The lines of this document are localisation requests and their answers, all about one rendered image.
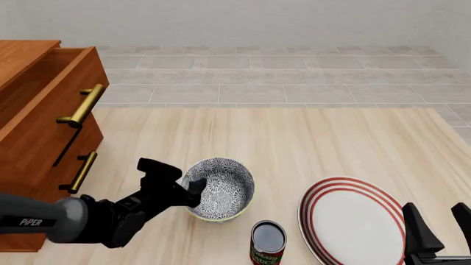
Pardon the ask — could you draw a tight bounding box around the short brass drawer handle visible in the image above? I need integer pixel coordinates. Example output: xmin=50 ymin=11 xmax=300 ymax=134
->
xmin=57 ymin=150 xmax=99 ymax=195

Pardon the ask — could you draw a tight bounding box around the red tomato sauce tin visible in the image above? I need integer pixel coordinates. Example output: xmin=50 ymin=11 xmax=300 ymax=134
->
xmin=249 ymin=219 xmax=288 ymax=265

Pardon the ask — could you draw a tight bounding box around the white plate with red rings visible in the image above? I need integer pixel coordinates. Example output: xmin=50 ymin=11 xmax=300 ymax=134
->
xmin=297 ymin=175 xmax=408 ymax=265

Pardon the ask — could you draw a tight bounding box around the wooden drawer with long handle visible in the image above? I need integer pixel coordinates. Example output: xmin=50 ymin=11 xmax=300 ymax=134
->
xmin=0 ymin=46 xmax=110 ymax=188

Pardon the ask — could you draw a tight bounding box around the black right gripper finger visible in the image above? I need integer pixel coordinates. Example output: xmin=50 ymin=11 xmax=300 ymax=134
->
xmin=450 ymin=202 xmax=471 ymax=241
xmin=401 ymin=202 xmax=446 ymax=254

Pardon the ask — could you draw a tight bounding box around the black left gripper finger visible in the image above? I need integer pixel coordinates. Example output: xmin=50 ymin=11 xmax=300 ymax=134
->
xmin=137 ymin=157 xmax=184 ymax=180
xmin=185 ymin=177 xmax=209 ymax=208

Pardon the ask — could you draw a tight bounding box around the black and white patterned bowl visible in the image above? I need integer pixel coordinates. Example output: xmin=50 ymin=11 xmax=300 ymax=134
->
xmin=180 ymin=157 xmax=256 ymax=225

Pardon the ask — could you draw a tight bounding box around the long brass drawer handle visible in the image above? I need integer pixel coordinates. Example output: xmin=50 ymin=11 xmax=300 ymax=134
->
xmin=55 ymin=83 xmax=105 ymax=130

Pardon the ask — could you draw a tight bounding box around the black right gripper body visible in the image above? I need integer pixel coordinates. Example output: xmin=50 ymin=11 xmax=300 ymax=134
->
xmin=403 ymin=250 xmax=471 ymax=265

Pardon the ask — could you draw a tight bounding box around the wooden cabinet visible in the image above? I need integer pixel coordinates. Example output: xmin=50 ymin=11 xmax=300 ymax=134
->
xmin=0 ymin=40 xmax=110 ymax=252

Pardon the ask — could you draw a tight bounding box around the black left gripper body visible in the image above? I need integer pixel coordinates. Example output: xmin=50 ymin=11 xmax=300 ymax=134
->
xmin=127 ymin=168 xmax=199 ymax=219

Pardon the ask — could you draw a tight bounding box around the wooden drawer with short handle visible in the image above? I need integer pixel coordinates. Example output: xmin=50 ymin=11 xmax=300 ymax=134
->
xmin=21 ymin=111 xmax=105 ymax=252

